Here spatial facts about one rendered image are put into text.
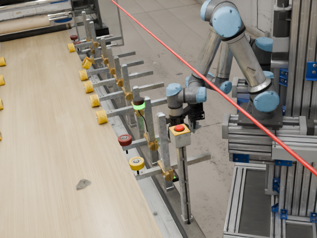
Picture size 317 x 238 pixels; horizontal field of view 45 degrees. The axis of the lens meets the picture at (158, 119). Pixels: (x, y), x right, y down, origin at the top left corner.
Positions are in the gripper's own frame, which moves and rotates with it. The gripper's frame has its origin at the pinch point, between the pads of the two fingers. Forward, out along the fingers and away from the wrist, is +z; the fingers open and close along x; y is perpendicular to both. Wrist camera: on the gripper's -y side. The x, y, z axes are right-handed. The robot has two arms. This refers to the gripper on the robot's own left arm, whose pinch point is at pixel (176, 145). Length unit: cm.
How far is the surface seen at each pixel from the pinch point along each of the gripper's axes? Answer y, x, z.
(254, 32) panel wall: -259, 386, 85
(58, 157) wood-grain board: -42, -49, 3
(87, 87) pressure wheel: -100, 3, -3
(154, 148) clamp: -17.5, -2.3, 8.8
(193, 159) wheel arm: 5.1, 7.0, 10.8
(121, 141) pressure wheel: -28.4, -16.3, 2.3
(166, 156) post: 3.5, -9.9, 0.3
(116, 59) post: -90, 24, -20
